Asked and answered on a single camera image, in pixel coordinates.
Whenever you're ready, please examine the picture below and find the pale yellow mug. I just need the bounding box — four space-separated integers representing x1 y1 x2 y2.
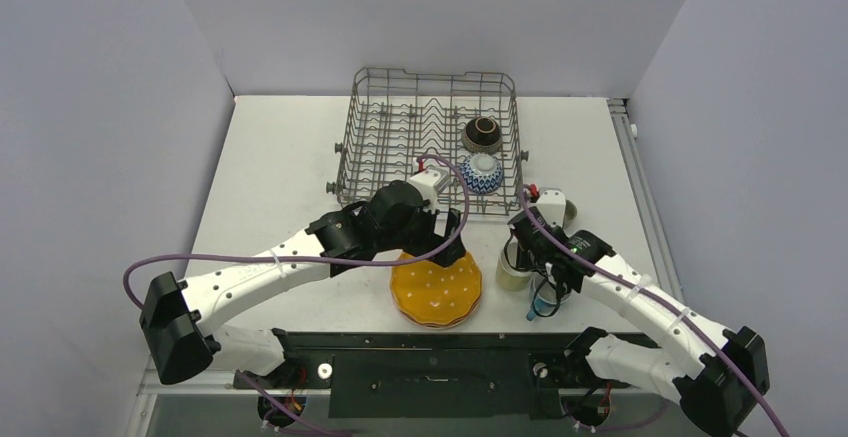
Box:
495 242 534 292

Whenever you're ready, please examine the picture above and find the orange patterned small bowl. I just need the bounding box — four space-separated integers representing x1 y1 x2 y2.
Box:
460 153 504 195

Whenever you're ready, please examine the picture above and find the black table frame rail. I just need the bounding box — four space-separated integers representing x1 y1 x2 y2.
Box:
255 332 608 419

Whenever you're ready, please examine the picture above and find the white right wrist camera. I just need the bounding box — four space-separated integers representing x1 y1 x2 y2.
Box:
535 188 567 227

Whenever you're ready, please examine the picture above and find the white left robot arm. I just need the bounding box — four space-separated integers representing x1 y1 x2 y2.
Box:
139 181 467 387

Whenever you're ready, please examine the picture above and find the blue mug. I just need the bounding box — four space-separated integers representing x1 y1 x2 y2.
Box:
526 286 562 321

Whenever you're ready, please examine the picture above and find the grey wire dish rack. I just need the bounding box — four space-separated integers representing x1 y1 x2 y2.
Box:
326 67 529 216

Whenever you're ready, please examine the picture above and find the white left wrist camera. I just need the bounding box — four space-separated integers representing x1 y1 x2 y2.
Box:
406 167 451 213

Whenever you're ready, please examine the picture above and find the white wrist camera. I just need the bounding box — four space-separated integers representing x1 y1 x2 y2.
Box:
406 167 451 213
535 188 567 227

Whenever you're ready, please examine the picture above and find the aluminium side rail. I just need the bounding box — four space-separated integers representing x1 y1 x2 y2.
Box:
606 98 684 302

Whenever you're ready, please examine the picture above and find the dark patterned cream bowl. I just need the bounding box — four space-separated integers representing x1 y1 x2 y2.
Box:
461 117 502 155

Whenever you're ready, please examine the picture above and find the small grey-green mug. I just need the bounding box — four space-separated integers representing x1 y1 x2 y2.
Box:
562 200 578 229

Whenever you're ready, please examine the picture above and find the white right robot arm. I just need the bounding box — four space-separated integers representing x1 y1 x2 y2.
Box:
508 212 770 436

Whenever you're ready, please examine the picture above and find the yellow polka dot plate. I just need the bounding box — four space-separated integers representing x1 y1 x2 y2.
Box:
389 252 483 322

